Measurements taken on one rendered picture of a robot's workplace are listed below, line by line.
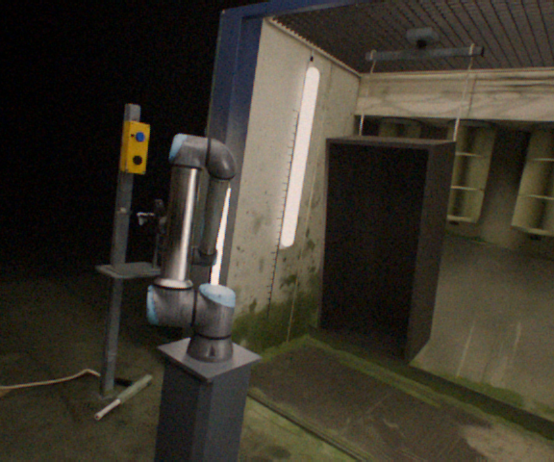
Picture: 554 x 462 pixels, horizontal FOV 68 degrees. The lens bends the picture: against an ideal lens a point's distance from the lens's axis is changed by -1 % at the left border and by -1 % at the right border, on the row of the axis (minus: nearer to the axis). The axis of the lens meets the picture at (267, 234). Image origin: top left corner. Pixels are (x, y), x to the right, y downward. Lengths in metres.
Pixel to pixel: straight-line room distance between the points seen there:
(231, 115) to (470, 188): 1.82
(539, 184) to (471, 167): 0.44
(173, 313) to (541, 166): 2.53
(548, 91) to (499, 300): 1.44
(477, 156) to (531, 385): 1.58
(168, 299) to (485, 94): 2.57
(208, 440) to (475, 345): 2.17
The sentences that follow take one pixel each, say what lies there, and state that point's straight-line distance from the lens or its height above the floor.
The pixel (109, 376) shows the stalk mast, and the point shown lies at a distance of 2.66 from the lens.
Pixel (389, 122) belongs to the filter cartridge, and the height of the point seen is 1.94.
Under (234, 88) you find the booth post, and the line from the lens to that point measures 2.53.
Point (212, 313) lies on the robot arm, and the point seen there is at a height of 0.83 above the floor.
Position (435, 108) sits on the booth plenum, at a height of 2.04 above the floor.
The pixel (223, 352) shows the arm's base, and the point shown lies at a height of 0.68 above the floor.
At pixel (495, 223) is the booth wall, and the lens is 3.67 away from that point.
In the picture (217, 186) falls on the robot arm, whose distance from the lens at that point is 1.70.
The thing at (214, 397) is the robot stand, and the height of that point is 0.54.
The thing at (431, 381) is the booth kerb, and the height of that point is 0.11.
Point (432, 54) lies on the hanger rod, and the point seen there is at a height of 2.16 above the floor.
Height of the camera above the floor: 1.39
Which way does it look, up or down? 8 degrees down
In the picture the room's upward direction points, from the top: 8 degrees clockwise
